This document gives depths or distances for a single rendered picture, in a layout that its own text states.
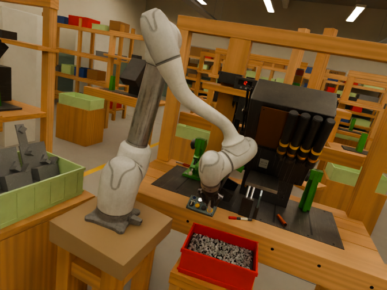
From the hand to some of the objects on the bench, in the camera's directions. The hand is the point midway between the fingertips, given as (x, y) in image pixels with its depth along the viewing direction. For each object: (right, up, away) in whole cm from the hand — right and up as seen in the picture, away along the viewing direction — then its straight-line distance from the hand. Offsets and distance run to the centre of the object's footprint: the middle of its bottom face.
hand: (210, 206), depth 137 cm
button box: (-5, -7, +9) cm, 12 cm away
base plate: (+23, -4, +31) cm, 39 cm away
